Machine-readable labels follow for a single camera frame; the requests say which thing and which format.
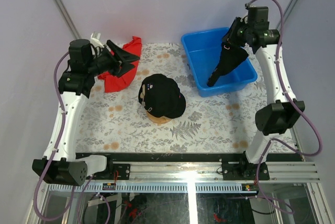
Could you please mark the blue plastic bin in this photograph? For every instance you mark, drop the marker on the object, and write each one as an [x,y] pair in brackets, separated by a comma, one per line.
[203,50]

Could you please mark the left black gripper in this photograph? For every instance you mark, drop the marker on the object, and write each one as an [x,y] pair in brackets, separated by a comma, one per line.
[125,57]

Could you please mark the left aluminium frame post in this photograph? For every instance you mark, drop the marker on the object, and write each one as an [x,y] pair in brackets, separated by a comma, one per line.
[67,19]

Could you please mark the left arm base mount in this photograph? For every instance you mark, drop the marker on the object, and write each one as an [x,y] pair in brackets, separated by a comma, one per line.
[114,171]

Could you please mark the beige baseball cap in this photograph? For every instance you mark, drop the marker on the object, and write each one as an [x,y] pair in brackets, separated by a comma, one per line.
[142,92]

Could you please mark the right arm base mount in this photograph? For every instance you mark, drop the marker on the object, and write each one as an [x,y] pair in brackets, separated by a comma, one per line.
[236,167]

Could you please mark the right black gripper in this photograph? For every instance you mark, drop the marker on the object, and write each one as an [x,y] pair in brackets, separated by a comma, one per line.
[229,37]

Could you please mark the red cloth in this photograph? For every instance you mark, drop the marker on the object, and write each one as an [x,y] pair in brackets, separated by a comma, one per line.
[116,84]

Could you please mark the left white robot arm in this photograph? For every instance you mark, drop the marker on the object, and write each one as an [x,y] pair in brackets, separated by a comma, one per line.
[87,59]

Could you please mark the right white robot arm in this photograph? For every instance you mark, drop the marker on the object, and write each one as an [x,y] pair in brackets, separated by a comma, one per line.
[281,111]

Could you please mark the floral table mat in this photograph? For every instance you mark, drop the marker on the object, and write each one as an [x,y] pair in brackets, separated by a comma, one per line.
[115,122]

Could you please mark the black cap pink logo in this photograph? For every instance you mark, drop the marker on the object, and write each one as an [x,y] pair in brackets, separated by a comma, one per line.
[163,97]

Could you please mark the wooden hat stand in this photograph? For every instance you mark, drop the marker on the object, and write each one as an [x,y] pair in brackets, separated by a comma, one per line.
[158,120]

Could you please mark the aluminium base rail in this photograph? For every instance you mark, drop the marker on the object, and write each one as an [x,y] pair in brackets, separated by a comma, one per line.
[276,172]

